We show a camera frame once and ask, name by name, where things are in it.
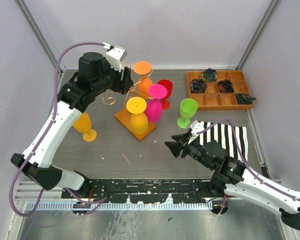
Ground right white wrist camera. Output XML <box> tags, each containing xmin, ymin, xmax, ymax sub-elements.
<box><xmin>188</xmin><ymin>120</ymin><xmax>205</xmax><ymax>145</ymax></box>

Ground black white striped cloth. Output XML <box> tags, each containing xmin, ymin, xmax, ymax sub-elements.
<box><xmin>196</xmin><ymin>123</ymin><xmax>249</xmax><ymax>161</ymax></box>

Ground dark rolled tie top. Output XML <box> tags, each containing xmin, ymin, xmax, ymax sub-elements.
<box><xmin>202</xmin><ymin>68</ymin><xmax>218</xmax><ymax>82</ymax></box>

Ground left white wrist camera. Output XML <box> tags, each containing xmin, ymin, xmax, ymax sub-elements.
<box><xmin>103</xmin><ymin>42</ymin><xmax>127</xmax><ymax>73</ymax></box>

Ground gold wire wine glass rack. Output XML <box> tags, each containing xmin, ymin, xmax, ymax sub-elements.
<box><xmin>114</xmin><ymin>61</ymin><xmax>156</xmax><ymax>141</ymax></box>

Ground green plastic wine glass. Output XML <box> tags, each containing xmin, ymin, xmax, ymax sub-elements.
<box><xmin>177</xmin><ymin>98</ymin><xmax>198</xmax><ymax>129</ymax></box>

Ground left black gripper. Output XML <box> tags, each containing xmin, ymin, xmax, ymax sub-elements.
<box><xmin>93</xmin><ymin>56</ymin><xmax>135</xmax><ymax>95</ymax></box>

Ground dark rolled tie right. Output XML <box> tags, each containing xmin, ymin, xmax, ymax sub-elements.
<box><xmin>235</xmin><ymin>93</ymin><xmax>257</xmax><ymax>105</ymax></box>

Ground purple cable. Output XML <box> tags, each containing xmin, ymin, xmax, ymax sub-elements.
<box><xmin>9</xmin><ymin>41</ymin><xmax>108</xmax><ymax>217</ymax></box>
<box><xmin>202</xmin><ymin>118</ymin><xmax>300</xmax><ymax>205</ymax></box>

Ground wooden compartment tray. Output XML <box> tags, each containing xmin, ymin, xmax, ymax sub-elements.
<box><xmin>185</xmin><ymin>69</ymin><xmax>254</xmax><ymax>111</ymax></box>

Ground yellow wine glass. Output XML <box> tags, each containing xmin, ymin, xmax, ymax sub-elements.
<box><xmin>126</xmin><ymin>96</ymin><xmax>149</xmax><ymax>135</ymax></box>
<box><xmin>72</xmin><ymin>112</ymin><xmax>97</xmax><ymax>142</ymax></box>

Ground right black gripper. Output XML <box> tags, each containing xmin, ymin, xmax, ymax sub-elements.
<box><xmin>164</xmin><ymin>131</ymin><xmax>214</xmax><ymax>170</ymax></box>

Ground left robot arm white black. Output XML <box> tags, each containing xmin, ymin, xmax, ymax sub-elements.
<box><xmin>10</xmin><ymin>46</ymin><xmax>134</xmax><ymax>198</ymax></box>

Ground dark rolled tie left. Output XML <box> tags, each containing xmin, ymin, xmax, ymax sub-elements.
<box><xmin>189</xmin><ymin>78</ymin><xmax>208</xmax><ymax>94</ymax></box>

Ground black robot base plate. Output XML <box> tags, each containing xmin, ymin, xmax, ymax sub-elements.
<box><xmin>61</xmin><ymin>178</ymin><xmax>225</xmax><ymax>205</ymax></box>

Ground dark rolled tie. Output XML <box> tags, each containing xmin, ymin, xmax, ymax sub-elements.
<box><xmin>218</xmin><ymin>79</ymin><xmax>234</xmax><ymax>93</ymax></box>
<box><xmin>235</xmin><ymin>93</ymin><xmax>257</xmax><ymax>105</ymax></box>
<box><xmin>189</xmin><ymin>78</ymin><xmax>208</xmax><ymax>94</ymax></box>
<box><xmin>202</xmin><ymin>68</ymin><xmax>218</xmax><ymax>82</ymax></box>

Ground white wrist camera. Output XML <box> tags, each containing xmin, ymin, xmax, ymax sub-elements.
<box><xmin>103</xmin><ymin>42</ymin><xmax>127</xmax><ymax>73</ymax></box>
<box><xmin>188</xmin><ymin>120</ymin><xmax>205</xmax><ymax>145</ymax></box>

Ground red plastic wine glass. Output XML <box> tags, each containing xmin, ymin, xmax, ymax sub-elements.
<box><xmin>156</xmin><ymin>79</ymin><xmax>174</xmax><ymax>110</ymax></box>

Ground orange plastic wine glass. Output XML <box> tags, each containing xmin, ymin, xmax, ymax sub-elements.
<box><xmin>133</xmin><ymin>61</ymin><xmax>153</xmax><ymax>97</ymax></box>

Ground grey slotted cable duct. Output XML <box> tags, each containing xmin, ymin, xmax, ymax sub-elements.
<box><xmin>37</xmin><ymin>200</ymin><xmax>213</xmax><ymax>211</ymax></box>

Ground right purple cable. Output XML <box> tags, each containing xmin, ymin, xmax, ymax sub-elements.
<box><xmin>202</xmin><ymin>118</ymin><xmax>300</xmax><ymax>205</ymax></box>

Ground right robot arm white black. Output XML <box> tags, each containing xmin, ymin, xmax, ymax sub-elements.
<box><xmin>164</xmin><ymin>132</ymin><xmax>300</xmax><ymax>231</ymax></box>

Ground magenta plastic wine glass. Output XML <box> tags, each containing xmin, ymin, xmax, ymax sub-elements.
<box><xmin>144</xmin><ymin>84</ymin><xmax>168</xmax><ymax>123</ymax></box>

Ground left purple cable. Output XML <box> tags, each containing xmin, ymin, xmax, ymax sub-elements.
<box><xmin>9</xmin><ymin>41</ymin><xmax>108</xmax><ymax>217</ymax></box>

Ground dark rolled tie middle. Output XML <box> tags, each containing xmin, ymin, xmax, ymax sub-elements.
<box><xmin>218</xmin><ymin>79</ymin><xmax>234</xmax><ymax>93</ymax></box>

